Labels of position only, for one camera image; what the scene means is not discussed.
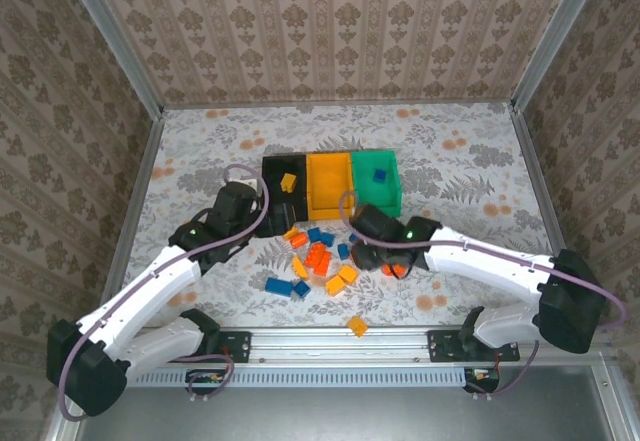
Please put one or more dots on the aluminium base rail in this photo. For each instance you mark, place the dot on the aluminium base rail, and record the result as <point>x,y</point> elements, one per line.
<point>340,346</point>

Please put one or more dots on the aluminium frame post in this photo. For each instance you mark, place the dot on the aluminium frame post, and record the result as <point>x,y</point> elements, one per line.
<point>118,41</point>
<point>555,36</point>

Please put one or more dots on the grey metal sheet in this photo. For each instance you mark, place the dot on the grey metal sheet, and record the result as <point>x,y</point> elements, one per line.
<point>350,416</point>

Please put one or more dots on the green plastic bin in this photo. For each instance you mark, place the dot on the green plastic bin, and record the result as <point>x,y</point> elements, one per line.
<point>367,191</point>

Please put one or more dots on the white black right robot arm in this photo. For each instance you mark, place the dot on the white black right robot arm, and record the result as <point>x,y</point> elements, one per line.
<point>480,266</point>

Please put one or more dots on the yellow lego brick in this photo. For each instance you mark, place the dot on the yellow lego brick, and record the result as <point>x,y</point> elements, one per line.
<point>299,267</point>
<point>334,286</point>
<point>289,234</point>
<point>357,326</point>
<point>348,274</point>
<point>288,182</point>

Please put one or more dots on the black plastic bin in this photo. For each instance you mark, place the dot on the black plastic bin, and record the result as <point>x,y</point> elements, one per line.
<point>272,171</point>

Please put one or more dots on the yellow-orange plastic bin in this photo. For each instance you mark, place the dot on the yellow-orange plastic bin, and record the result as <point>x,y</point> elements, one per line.
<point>330,181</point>

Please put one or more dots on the aluminium side rail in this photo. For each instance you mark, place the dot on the aluminium side rail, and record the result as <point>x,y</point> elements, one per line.
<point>540,186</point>
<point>131,211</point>

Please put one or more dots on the orange lego brick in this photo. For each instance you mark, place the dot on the orange lego brick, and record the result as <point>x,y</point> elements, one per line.
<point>316,251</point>
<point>324,265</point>
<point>393,270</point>
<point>299,240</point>

